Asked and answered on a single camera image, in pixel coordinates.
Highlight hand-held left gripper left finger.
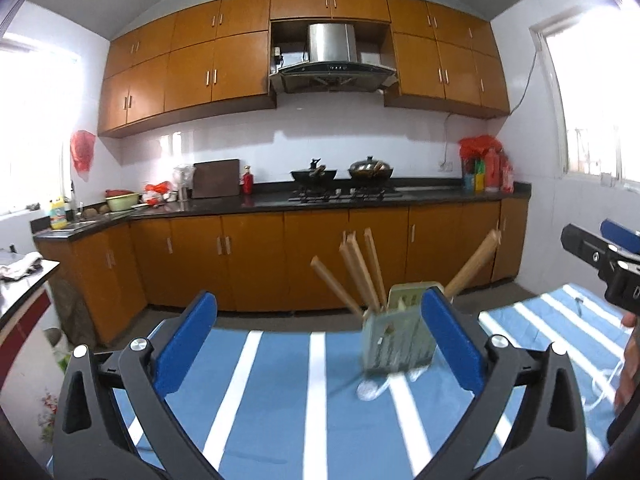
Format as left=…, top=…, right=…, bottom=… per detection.
left=52, top=290, right=221, bottom=480

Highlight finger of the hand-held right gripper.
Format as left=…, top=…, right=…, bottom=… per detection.
left=600, top=218, right=640, bottom=256
left=560, top=223, right=616, bottom=282

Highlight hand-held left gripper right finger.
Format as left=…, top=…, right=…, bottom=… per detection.
left=420, top=287, right=588, bottom=480

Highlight green perforated utensil holder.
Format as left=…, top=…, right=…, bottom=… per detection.
left=361, top=282, right=446, bottom=376

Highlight person's right hand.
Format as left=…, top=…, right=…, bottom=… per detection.
left=614, top=311, right=640, bottom=411

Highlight large red bottle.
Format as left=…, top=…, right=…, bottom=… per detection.
left=484, top=147, right=504, bottom=191

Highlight blue white striped tablecloth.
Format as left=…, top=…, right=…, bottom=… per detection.
left=50, top=282, right=640, bottom=480

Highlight red plastic bag over bottles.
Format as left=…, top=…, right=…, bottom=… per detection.
left=459, top=135, right=506, bottom=163

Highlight brown lower kitchen cabinets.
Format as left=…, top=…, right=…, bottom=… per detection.
left=34, top=195, right=531, bottom=346

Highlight red white plastic bag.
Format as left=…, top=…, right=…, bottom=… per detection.
left=142, top=182, right=173, bottom=206

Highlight green basin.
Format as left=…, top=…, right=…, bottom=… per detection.
left=105, top=189, right=141, bottom=212

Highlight clear plastic bag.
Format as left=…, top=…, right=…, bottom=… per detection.
left=172, top=164, right=195, bottom=201

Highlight black kitchen countertop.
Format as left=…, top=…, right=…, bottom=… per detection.
left=31, top=182, right=532, bottom=241

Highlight dark wooden cutting board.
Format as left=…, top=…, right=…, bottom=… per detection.
left=192, top=159, right=241, bottom=199

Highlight red white side cabinet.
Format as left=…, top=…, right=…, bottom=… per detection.
left=0, top=260, right=63, bottom=461

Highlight black gas stove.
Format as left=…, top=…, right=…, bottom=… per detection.
left=288, top=187, right=403, bottom=204

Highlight kitchen faucet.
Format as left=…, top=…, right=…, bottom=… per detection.
left=70, top=180, right=85, bottom=222

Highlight yellow detergent bottle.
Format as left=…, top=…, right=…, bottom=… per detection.
left=49, top=196, right=68, bottom=231

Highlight black wok with lid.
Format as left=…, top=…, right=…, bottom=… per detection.
left=348, top=156, right=394, bottom=181

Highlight white cloth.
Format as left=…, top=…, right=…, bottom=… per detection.
left=0, top=251, right=43, bottom=281

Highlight bright window beside sink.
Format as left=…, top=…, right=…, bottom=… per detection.
left=0, top=35, right=81, bottom=216

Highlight steel range hood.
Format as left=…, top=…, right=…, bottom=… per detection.
left=269, top=22, right=398, bottom=95

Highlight white cable loop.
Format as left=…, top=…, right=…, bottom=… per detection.
left=589, top=359, right=627, bottom=407

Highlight bright window with frame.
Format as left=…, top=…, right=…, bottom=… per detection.
left=531, top=2, right=640, bottom=186

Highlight red bag on wall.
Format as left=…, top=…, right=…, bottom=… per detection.
left=70, top=130, right=96, bottom=176

